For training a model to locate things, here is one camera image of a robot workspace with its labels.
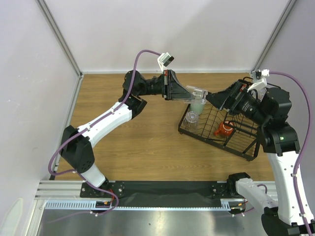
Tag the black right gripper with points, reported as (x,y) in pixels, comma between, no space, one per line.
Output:
(233,96)

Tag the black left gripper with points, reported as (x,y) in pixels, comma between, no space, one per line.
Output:
(172,89)

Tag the small clear glass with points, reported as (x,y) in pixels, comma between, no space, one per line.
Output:
(261,93)
(198,95)

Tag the green plastic cup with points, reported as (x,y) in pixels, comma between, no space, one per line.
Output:
(196,108)

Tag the large clear faceted glass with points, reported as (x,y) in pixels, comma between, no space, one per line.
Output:
(191,120)

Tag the orange black mug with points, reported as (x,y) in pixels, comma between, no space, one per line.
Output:
(225,129)

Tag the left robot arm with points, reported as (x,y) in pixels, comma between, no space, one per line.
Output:
(78,143)

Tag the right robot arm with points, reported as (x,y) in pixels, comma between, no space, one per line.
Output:
(290,215)

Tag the black wire dish rack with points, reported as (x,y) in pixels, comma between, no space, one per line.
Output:
(237,120)

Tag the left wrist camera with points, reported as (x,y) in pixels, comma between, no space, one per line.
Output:
(164,60)

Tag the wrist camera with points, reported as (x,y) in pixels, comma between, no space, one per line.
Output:
(258,79)
(164,60)

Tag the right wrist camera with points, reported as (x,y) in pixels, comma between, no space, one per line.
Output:
(258,79)

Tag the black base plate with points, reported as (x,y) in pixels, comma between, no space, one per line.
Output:
(171,190)

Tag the white cable duct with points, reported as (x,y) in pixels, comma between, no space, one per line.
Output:
(101,205)

